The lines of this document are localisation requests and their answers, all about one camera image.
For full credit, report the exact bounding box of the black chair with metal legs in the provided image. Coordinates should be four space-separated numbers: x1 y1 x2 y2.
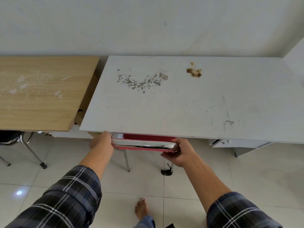
0 130 48 169

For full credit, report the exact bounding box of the person's bare foot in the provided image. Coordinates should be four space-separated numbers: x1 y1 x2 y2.
135 198 148 221

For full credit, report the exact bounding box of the person's right forearm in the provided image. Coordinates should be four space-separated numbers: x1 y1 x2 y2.
183 153 283 228

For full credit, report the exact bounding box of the person's left forearm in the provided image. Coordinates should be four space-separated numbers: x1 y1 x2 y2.
3 149 114 228

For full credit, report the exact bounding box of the person's grey trouser leg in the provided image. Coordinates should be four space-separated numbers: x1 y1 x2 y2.
133 215 156 228

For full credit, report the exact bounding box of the wooden table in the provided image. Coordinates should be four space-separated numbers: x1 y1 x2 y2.
0 56 100 132

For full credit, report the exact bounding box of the white drawer cabinet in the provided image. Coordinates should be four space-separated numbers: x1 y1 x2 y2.
209 139 274 158

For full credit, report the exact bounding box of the person's right hand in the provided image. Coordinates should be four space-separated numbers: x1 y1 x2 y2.
161 138 197 168

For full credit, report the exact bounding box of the red chair with chrome frame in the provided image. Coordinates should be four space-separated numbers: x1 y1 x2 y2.
111 133 180 176

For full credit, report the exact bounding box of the white panel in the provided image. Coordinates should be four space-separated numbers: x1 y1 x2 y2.
47 124 93 139

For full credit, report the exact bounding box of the person's left hand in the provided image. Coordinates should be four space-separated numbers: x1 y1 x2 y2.
89 131 115 155

